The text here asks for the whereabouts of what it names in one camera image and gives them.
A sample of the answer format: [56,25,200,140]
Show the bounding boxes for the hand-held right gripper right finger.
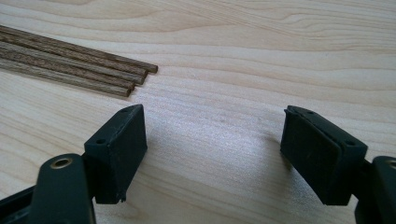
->
[279,105,369,206]

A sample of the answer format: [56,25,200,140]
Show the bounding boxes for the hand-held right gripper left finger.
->
[83,104,149,205]

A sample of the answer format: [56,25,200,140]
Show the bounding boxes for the row of wooden chopsticks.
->
[0,24,159,98]

